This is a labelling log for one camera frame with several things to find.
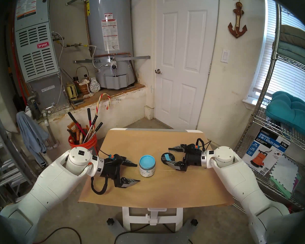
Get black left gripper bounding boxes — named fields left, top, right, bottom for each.
left=99, top=153, right=141, bottom=188

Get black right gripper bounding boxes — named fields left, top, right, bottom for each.
left=165, top=144, right=203, bottom=171

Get black lid with blue tape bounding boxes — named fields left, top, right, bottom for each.
left=161, top=152, right=176, bottom=165

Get white jar of blue paint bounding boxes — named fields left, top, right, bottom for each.
left=139, top=155, right=156, bottom=177

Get white table base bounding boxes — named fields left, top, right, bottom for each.
left=107, top=207, right=199, bottom=244

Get black grip metal tool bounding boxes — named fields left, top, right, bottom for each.
left=88, top=122, right=103, bottom=141
left=84, top=115, right=98, bottom=142

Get striped candy cane decoration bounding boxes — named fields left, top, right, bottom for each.
left=93, top=93, right=112, bottom=131

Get wooden heater platform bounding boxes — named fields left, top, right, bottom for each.
left=70, top=83, right=146, bottom=109

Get white panel door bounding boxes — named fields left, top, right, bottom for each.
left=155, top=0, right=220, bottom=131

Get utility pump cardboard box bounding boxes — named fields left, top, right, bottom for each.
left=240, top=127, right=291, bottom=176

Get foil wrapped object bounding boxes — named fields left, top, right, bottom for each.
left=90, top=78, right=101, bottom=93

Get yellow kettle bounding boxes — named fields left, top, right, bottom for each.
left=65, top=83, right=78, bottom=101

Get blue hanging cloth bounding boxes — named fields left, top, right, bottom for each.
left=17, top=111, right=49, bottom=167

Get green paper folder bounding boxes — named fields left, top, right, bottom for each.
left=269, top=176, right=293, bottom=199

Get white zigzag edged paper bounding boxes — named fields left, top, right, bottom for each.
left=269, top=155, right=301, bottom=193

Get teal tufted cushion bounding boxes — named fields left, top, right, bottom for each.
left=266, top=91, right=305, bottom=141

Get gray water heater tank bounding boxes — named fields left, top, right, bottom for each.
left=85, top=0, right=136, bottom=89

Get white window blinds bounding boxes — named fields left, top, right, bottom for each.
left=254, top=0, right=305, bottom=109

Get gray Bryant furnace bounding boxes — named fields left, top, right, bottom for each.
left=14, top=0, right=70, bottom=110

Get sage green folded cushion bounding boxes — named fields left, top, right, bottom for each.
left=272, top=40, right=305, bottom=71

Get olive folded cushion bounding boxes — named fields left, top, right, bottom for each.
left=280, top=25, right=305, bottom=48

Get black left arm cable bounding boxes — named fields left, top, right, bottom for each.
left=91, top=149, right=110, bottom=195

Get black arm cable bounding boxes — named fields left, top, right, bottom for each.
left=91, top=149, right=110, bottom=195
left=196, top=138, right=211, bottom=151

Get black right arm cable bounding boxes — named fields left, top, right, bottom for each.
left=196, top=138, right=211, bottom=151

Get wooden handled saw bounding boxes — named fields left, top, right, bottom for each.
left=67, top=121, right=79, bottom=145

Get black floor cable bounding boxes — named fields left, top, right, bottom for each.
left=34, top=227, right=82, bottom=244

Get wicker basket with handle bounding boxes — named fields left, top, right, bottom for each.
left=75, top=66, right=90, bottom=95

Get metal water heater strap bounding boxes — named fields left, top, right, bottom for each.
left=73, top=55, right=151, bottom=64

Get chrome wire shelf rack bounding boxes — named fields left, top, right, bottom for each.
left=231, top=3, right=305, bottom=221

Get rusty anchor wall decoration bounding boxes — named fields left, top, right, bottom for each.
left=228, top=0, right=248, bottom=38

